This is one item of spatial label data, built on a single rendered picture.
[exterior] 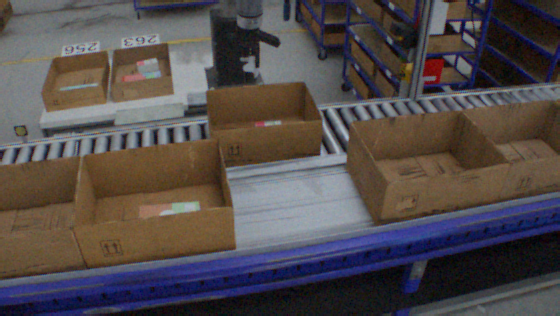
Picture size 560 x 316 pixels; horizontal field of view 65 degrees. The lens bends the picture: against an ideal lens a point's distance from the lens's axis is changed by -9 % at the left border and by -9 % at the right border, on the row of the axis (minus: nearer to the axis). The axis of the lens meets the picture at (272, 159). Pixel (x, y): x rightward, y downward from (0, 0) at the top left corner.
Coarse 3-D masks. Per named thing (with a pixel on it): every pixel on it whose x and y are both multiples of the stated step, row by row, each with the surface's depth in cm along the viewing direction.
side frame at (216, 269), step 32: (448, 224) 128; (480, 224) 129; (512, 224) 138; (544, 224) 142; (256, 256) 119; (288, 256) 119; (320, 256) 121; (352, 256) 129; (384, 256) 132; (416, 256) 131; (0, 288) 109; (32, 288) 109; (64, 288) 110; (96, 288) 111; (128, 288) 114; (160, 288) 121; (192, 288) 123; (224, 288) 125; (256, 288) 124
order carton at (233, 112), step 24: (216, 96) 187; (240, 96) 189; (264, 96) 191; (288, 96) 192; (216, 120) 193; (240, 120) 195; (264, 120) 197; (288, 120) 196; (312, 120) 167; (240, 144) 167; (264, 144) 169; (288, 144) 171; (312, 144) 173
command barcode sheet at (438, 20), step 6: (438, 0) 190; (438, 6) 192; (444, 6) 192; (438, 12) 194; (444, 12) 194; (432, 18) 195; (438, 18) 195; (444, 18) 196; (432, 24) 197; (438, 24) 197; (444, 24) 198; (432, 30) 198; (438, 30) 199
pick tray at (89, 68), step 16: (64, 64) 232; (80, 64) 234; (96, 64) 236; (48, 80) 214; (64, 80) 227; (80, 80) 226; (96, 80) 226; (48, 96) 201; (64, 96) 202; (80, 96) 204; (96, 96) 207
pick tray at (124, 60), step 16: (128, 48) 235; (144, 48) 237; (160, 48) 239; (112, 64) 221; (128, 64) 240; (160, 64) 239; (112, 80) 213; (144, 80) 207; (160, 80) 209; (128, 96) 210; (144, 96) 212; (160, 96) 214
